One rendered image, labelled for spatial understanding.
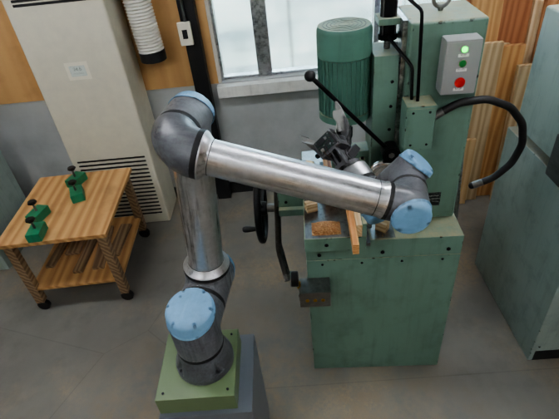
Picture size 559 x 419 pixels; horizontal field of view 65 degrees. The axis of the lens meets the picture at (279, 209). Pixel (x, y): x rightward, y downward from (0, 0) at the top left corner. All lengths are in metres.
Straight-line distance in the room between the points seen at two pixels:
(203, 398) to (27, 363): 1.42
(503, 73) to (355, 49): 1.68
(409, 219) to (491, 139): 2.17
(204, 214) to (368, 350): 1.17
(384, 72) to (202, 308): 0.92
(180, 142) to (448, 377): 1.71
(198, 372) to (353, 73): 1.05
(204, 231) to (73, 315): 1.66
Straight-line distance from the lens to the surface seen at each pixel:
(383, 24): 1.48
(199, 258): 1.38
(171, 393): 1.54
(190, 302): 1.38
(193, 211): 1.26
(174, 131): 1.01
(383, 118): 1.55
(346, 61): 1.44
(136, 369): 2.44
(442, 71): 1.43
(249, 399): 1.56
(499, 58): 2.92
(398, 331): 2.06
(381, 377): 2.24
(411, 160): 1.12
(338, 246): 1.53
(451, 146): 1.62
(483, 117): 3.03
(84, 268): 2.81
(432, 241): 1.71
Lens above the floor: 1.89
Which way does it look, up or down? 37 degrees down
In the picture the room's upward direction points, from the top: 6 degrees counter-clockwise
